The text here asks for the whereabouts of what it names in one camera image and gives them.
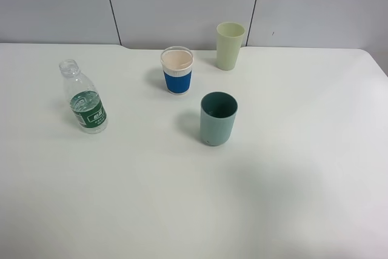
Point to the white cup blue sleeve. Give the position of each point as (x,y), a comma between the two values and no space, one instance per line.
(177,64)

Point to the clear water bottle green label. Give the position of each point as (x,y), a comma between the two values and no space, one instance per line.
(83,98)

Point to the teal plastic cup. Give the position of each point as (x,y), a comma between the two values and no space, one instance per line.
(218,112)

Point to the light green plastic cup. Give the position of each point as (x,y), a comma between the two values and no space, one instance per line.
(229,41)

